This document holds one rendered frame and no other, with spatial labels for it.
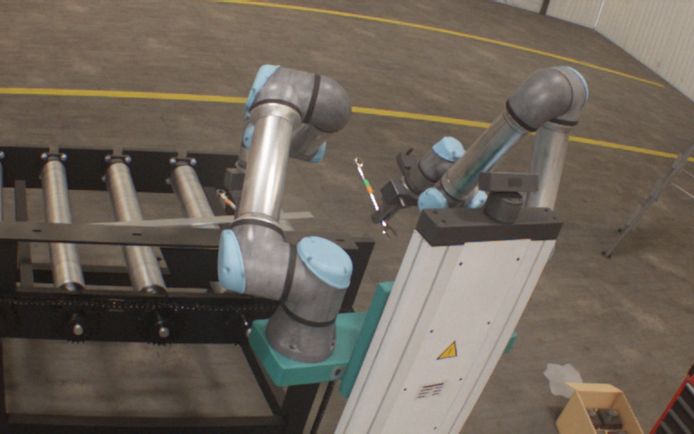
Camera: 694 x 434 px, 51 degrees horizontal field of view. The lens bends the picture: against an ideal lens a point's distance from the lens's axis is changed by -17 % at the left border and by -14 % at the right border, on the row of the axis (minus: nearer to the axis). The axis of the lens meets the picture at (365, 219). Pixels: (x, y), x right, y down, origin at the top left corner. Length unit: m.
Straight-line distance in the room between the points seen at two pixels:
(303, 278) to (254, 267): 0.10
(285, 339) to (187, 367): 2.04
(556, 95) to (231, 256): 0.79
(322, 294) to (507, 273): 0.38
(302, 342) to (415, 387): 0.27
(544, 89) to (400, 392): 0.73
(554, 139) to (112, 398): 2.23
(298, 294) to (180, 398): 1.98
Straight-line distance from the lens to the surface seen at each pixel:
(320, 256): 1.65
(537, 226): 1.69
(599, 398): 4.24
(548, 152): 2.00
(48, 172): 3.16
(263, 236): 1.65
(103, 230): 2.37
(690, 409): 3.38
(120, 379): 3.60
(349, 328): 1.88
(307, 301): 1.67
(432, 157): 2.15
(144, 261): 2.73
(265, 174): 1.73
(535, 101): 1.85
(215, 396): 3.64
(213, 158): 3.44
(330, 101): 1.86
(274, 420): 3.11
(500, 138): 1.90
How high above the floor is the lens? 2.45
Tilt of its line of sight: 28 degrees down
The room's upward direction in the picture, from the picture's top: 19 degrees clockwise
